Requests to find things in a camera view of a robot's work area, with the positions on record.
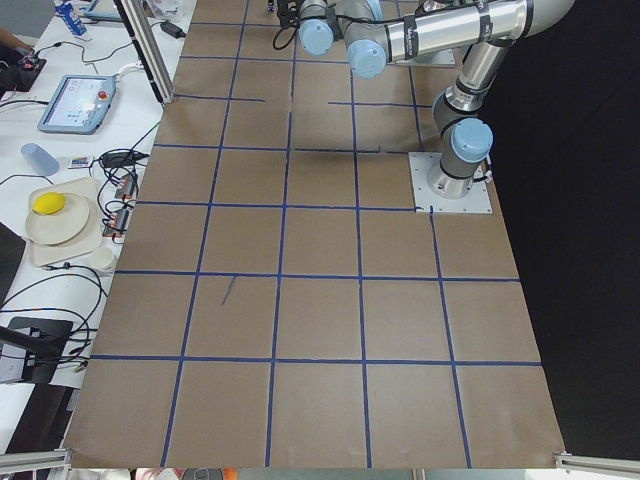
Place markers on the black stand base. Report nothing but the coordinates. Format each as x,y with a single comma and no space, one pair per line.
31,349

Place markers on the blue teach pendant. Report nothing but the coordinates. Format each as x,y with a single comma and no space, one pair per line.
79,105

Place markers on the blue white carton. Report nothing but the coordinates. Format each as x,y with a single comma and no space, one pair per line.
66,11

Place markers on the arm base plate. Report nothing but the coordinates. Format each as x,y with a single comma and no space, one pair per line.
435,192
439,59

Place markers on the aluminium frame post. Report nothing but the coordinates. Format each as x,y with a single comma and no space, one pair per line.
139,30

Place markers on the yellow lemon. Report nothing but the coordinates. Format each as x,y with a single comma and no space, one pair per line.
49,203

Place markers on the black power adapter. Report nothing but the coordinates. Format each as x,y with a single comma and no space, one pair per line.
172,29

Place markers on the translucent blue plastic cup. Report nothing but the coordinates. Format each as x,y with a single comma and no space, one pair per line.
41,161

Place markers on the beige round plate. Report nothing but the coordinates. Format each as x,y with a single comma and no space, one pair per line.
60,227

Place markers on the white paper cup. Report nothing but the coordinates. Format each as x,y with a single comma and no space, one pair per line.
103,260

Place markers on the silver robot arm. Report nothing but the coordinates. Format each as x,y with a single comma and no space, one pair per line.
487,28

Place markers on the beige rectangular tray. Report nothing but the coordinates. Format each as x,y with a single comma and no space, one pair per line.
90,237

